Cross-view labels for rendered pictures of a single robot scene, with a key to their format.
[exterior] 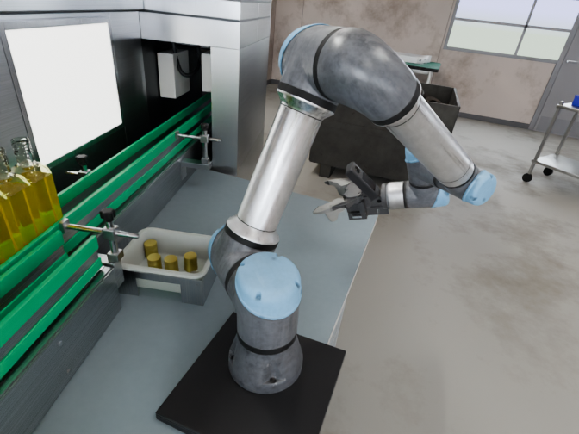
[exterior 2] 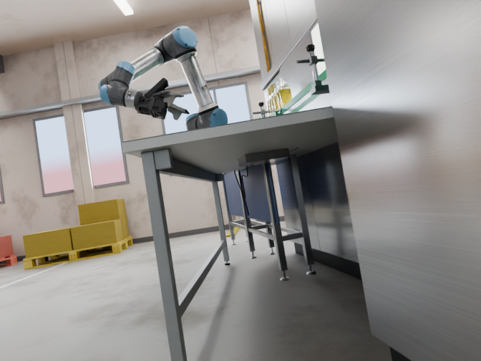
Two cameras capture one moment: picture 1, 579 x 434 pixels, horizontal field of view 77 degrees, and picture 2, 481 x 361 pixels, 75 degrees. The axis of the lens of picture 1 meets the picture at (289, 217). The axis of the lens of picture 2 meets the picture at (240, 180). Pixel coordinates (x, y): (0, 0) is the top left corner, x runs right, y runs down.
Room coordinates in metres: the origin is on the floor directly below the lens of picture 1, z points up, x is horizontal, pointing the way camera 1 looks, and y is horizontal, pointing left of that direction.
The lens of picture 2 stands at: (2.23, -0.26, 0.54)
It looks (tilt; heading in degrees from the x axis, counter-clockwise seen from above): 2 degrees up; 164
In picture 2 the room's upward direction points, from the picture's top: 9 degrees counter-clockwise
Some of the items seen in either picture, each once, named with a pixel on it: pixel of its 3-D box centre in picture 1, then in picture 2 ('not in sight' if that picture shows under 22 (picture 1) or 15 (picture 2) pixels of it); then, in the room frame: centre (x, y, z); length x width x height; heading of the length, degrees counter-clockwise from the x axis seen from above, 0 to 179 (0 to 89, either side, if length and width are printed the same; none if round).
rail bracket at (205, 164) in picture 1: (198, 152); (321, 76); (1.27, 0.36, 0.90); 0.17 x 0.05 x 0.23; 87
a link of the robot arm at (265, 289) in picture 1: (266, 296); (197, 127); (0.50, 0.03, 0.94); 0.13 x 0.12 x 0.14; 31
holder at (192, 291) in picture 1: (161, 264); not in sight; (0.74, 0.32, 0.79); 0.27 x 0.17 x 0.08; 87
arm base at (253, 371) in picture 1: (266, 344); not in sight; (0.49, 0.02, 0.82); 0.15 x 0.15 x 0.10
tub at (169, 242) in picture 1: (171, 263); not in sight; (0.74, 0.29, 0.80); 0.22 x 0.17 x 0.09; 87
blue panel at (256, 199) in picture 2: not in sight; (253, 190); (-0.24, 0.52, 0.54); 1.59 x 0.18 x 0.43; 177
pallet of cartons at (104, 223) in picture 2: not in sight; (81, 230); (-2.72, -1.31, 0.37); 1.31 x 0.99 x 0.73; 71
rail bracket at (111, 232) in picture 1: (101, 233); (266, 113); (0.63, 0.40, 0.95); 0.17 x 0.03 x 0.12; 87
